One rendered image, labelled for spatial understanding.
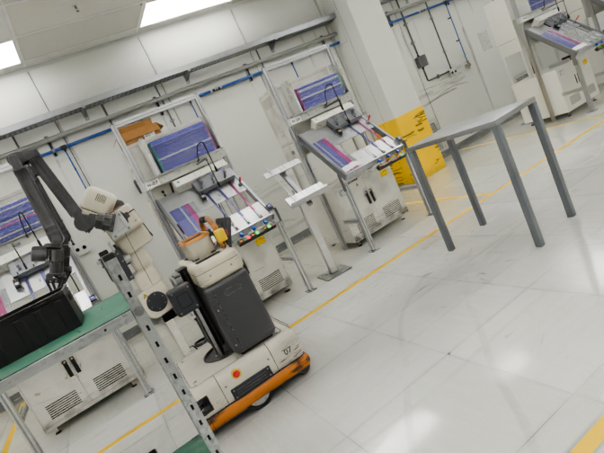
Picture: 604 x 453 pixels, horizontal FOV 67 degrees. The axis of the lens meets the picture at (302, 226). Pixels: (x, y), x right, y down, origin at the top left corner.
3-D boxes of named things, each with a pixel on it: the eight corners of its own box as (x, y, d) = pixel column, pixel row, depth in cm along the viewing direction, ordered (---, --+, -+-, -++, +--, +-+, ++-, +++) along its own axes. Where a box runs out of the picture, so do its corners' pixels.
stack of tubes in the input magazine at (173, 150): (217, 148, 396) (203, 119, 392) (163, 173, 376) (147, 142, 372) (214, 151, 407) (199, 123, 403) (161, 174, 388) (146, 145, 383)
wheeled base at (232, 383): (275, 341, 306) (259, 308, 302) (315, 365, 248) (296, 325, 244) (183, 400, 282) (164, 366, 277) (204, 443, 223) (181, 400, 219)
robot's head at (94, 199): (117, 198, 248) (88, 188, 243) (119, 195, 229) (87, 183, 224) (107, 223, 246) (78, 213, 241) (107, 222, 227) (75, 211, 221)
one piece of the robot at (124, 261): (138, 270, 255) (119, 235, 252) (142, 274, 230) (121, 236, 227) (111, 285, 250) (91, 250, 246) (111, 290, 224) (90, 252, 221)
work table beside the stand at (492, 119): (542, 247, 269) (494, 119, 256) (448, 251, 329) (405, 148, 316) (576, 214, 292) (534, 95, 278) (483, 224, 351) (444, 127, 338)
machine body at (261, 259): (295, 288, 408) (265, 226, 398) (227, 330, 381) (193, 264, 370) (269, 282, 467) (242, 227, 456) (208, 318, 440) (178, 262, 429)
